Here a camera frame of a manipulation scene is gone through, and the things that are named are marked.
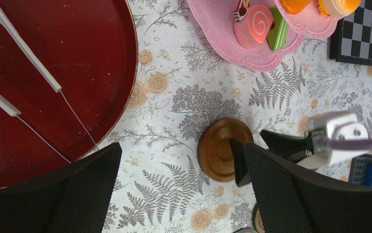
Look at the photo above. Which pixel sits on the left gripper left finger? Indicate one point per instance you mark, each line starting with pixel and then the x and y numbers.
pixel 72 199

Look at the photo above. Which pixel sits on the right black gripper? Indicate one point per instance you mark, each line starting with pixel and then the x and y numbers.
pixel 291 148

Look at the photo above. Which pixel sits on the pink three-tier cake stand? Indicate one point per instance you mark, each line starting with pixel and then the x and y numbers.
pixel 216 20

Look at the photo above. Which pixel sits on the dark brown wooden coaster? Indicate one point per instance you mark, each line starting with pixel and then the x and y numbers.
pixel 257 221

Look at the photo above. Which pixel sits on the light brown wooden coaster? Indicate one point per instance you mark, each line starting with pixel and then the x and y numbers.
pixel 214 153

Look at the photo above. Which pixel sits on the black white chessboard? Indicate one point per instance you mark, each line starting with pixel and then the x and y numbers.
pixel 351 41

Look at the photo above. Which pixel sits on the floral tablecloth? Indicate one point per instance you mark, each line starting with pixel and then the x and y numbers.
pixel 182 86

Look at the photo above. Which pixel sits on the dark grey brick baseplate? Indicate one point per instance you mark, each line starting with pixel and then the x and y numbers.
pixel 361 170

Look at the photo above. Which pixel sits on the orange round cookie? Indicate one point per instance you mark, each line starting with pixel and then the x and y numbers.
pixel 294 6

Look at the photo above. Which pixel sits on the green layered cake slice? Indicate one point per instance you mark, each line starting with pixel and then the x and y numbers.
pixel 277 35

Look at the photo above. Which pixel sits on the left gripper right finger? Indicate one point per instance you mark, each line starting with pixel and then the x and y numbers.
pixel 294 199

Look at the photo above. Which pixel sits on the dark red round tray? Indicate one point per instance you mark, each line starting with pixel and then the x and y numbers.
pixel 67 68

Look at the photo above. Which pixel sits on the orange pancake stack toy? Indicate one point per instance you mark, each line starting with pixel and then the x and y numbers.
pixel 338 8

